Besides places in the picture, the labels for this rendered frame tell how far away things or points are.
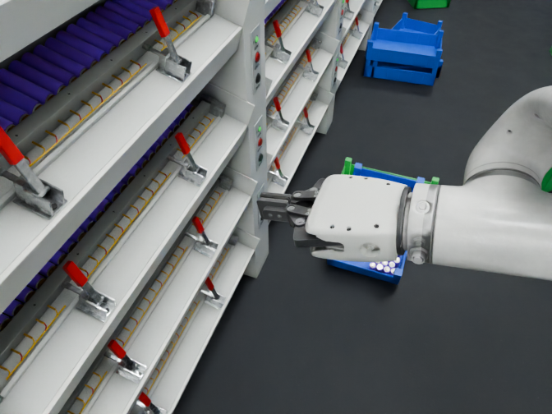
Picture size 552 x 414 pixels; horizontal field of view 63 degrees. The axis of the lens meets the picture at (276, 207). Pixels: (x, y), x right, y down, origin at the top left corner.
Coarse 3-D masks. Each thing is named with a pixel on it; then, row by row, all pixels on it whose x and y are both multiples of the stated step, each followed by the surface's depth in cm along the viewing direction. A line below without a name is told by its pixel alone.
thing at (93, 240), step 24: (192, 120) 80; (168, 144) 75; (144, 168) 71; (120, 216) 66; (96, 240) 61; (48, 288) 56; (24, 312) 53; (0, 336) 51; (24, 336) 53; (0, 360) 50
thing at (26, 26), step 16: (0, 0) 33; (16, 0) 34; (32, 0) 35; (48, 0) 37; (64, 0) 39; (80, 0) 41; (96, 0) 43; (0, 16) 33; (16, 16) 34; (32, 16) 36; (48, 16) 38; (64, 16) 40; (0, 32) 34; (16, 32) 35; (32, 32) 37; (0, 48) 34; (16, 48) 36
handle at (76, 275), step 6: (66, 264) 53; (72, 264) 53; (66, 270) 53; (72, 270) 53; (78, 270) 54; (72, 276) 53; (78, 276) 54; (84, 276) 54; (78, 282) 54; (84, 282) 54; (84, 288) 55; (90, 288) 56; (90, 294) 56; (96, 294) 56; (90, 300) 57; (96, 300) 56
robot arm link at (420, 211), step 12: (420, 192) 46; (432, 192) 45; (408, 204) 46; (420, 204) 45; (432, 204) 44; (408, 216) 46; (420, 216) 44; (432, 216) 44; (408, 228) 45; (420, 228) 44; (432, 228) 44; (408, 240) 46; (420, 240) 45; (432, 240) 45; (408, 252) 47; (420, 252) 46
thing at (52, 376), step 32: (224, 96) 84; (224, 128) 85; (224, 160) 81; (192, 192) 74; (128, 224) 67; (160, 224) 69; (96, 256) 63; (128, 256) 64; (160, 256) 68; (64, 288) 59; (96, 288) 60; (128, 288) 61; (96, 320) 57; (64, 352) 54; (96, 352) 58; (0, 384) 50; (32, 384) 51; (64, 384) 52
